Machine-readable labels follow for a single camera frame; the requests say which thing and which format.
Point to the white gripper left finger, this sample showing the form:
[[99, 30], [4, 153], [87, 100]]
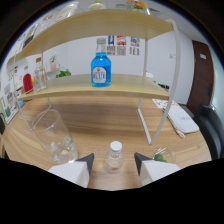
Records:
[[71, 171]]

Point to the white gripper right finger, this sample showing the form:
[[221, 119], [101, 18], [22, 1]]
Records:
[[156, 170]]

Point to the glass bowl of limes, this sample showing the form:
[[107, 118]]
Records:
[[164, 156]]

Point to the clear bottle with red label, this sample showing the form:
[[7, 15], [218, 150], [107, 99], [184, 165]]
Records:
[[114, 160]]

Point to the clear drinking glass with ice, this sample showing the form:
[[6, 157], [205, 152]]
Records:
[[56, 140]]

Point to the white cloth pouch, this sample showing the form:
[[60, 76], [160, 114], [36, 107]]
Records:
[[182, 120]]

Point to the black chair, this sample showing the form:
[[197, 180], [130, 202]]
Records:
[[210, 130]]

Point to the orange printed booklet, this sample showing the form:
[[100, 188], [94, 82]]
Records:
[[163, 103]]

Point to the two-tier wooden shelf rack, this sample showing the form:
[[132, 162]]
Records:
[[100, 85]]

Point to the yellow tub with white lid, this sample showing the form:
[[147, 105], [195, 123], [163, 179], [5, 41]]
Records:
[[149, 75]]

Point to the clear bottle with orange cap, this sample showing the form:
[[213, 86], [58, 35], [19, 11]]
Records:
[[40, 78]]

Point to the green potted plant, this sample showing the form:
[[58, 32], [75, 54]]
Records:
[[63, 73]]

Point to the red liquid bottle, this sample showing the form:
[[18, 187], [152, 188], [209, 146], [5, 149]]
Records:
[[27, 82]]

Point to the brown door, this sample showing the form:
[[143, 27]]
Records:
[[200, 76]]

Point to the blue liquid bottle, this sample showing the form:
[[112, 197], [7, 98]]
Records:
[[101, 70]]

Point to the multicolour poster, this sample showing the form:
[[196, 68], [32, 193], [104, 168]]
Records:
[[134, 46]]

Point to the red poster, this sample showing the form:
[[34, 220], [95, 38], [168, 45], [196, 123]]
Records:
[[121, 45]]

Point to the blue and yellow poster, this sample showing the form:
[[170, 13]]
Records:
[[111, 45]]

